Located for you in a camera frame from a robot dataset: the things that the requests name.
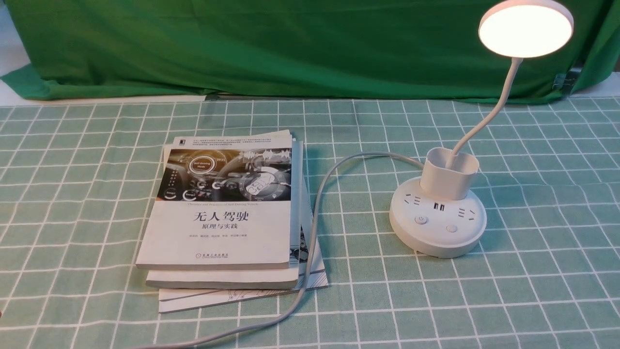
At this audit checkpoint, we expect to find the white desk lamp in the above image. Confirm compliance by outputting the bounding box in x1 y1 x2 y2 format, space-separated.
389 0 574 259

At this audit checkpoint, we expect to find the white self-driving textbook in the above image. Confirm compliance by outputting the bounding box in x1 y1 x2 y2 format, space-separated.
136 129 294 270

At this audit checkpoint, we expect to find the white book under textbook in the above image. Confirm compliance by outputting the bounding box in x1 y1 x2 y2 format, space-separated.
146 141 304 290

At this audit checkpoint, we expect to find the green backdrop cloth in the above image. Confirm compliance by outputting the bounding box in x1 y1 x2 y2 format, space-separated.
0 0 620 105

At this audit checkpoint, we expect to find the green checkered tablecloth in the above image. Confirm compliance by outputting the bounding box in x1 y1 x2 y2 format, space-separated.
0 97 620 349

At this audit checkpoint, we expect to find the metal binder clip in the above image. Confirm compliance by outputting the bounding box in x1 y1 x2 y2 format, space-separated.
552 66 582 95

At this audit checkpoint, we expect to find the grey lamp power cable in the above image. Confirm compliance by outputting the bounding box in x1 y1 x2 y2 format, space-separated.
127 151 426 349

